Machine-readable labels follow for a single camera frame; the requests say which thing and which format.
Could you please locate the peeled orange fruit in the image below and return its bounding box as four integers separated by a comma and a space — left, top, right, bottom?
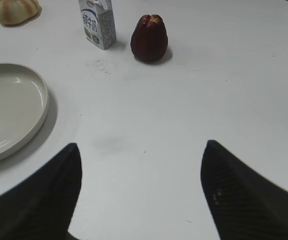
0, 0, 41, 26

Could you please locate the dark red wax apple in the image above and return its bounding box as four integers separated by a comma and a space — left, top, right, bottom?
130, 14, 168, 63

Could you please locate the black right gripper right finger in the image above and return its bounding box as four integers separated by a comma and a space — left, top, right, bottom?
200, 140, 288, 240

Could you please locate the white milk carton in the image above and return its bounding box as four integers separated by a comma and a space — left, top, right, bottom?
79, 0, 117, 50

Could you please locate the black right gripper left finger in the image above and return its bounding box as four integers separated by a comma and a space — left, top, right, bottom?
0, 143, 82, 240

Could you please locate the beige round plate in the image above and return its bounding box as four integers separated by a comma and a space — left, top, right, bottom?
0, 63, 49, 161

